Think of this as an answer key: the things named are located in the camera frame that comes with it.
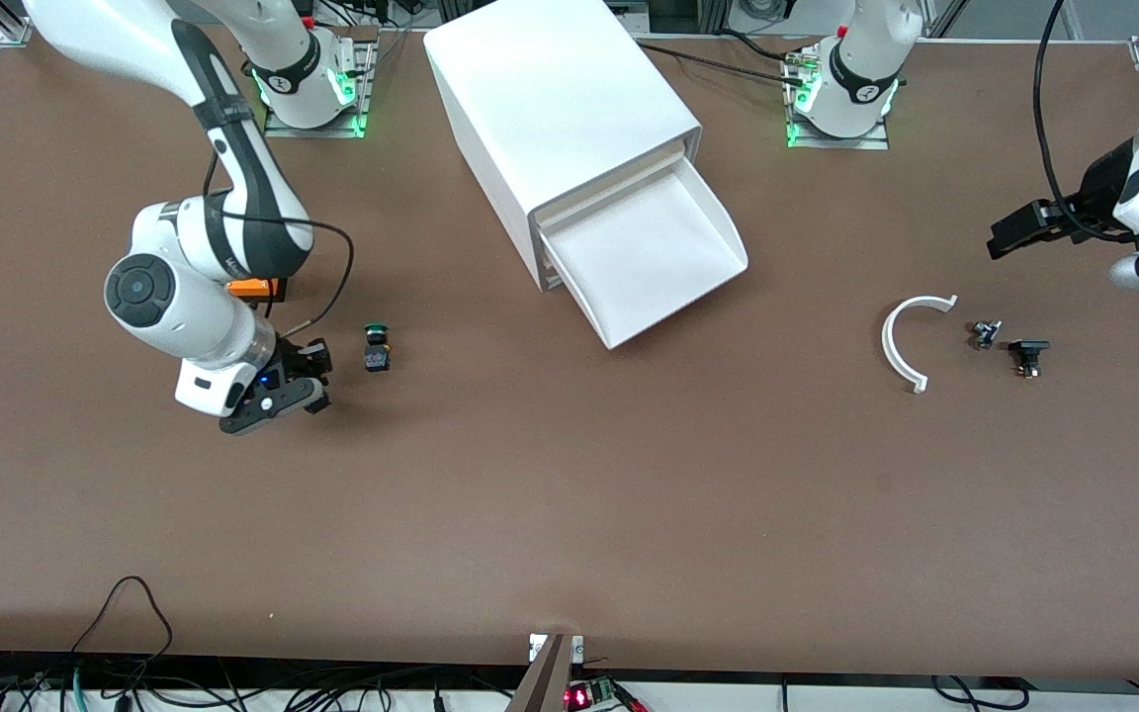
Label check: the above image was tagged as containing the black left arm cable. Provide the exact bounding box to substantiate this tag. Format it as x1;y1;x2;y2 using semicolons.
1033;0;1129;244

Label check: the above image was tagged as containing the black cable on table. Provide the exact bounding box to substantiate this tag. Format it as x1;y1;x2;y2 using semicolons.
632;40;820;88

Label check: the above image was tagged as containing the black cable under table edge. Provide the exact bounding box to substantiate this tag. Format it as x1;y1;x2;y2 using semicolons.
929;674;1027;712

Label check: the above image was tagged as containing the black switch part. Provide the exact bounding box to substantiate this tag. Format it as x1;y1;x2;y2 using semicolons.
1008;338;1052;380

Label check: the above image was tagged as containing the black looped cable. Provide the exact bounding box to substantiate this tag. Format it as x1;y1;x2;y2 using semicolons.
70;576;175;685

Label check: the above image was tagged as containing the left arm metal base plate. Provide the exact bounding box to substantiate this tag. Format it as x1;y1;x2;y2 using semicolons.
782;44;892;152

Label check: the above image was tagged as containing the white curved plastic piece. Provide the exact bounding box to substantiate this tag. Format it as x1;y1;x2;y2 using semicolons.
881;295;960;396

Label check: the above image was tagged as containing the circuit board with red light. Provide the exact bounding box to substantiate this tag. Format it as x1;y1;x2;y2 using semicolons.
564;675;647;712

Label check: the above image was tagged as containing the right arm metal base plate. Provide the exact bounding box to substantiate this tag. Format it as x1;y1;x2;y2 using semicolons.
263;28;379;139

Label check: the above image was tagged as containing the orange box with hole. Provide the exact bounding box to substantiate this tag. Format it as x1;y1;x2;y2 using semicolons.
226;277;290;304

